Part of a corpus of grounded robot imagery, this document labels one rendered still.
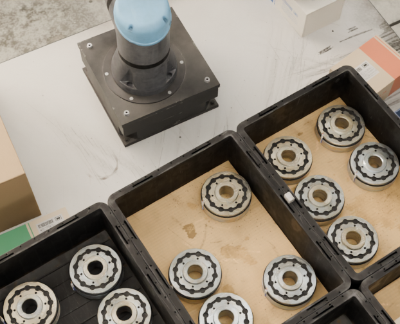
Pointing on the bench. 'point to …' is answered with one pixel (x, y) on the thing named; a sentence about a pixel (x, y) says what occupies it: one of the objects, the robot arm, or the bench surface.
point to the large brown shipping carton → (3, 177)
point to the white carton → (310, 13)
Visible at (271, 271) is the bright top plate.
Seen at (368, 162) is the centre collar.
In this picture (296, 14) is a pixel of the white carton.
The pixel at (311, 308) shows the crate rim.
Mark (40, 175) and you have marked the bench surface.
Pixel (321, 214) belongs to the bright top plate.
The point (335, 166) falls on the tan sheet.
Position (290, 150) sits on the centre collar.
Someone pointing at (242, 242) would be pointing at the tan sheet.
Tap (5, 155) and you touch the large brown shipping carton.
